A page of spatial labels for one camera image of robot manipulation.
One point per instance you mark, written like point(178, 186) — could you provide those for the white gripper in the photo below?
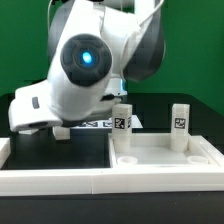
point(29, 109)

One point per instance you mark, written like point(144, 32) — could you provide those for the white square tabletop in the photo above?
point(153, 150)

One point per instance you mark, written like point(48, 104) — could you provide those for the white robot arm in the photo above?
point(93, 47)

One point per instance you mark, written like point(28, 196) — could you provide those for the white left fence wall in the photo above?
point(5, 150)

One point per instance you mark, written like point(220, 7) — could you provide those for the white fence wall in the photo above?
point(215, 154)
point(5, 150)
point(108, 181)

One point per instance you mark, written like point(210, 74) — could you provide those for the white marker base plate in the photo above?
point(106, 124)

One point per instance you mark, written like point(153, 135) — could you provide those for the white front fence wall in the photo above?
point(108, 181)

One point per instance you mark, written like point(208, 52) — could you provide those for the white right fence wall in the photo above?
point(215, 154)

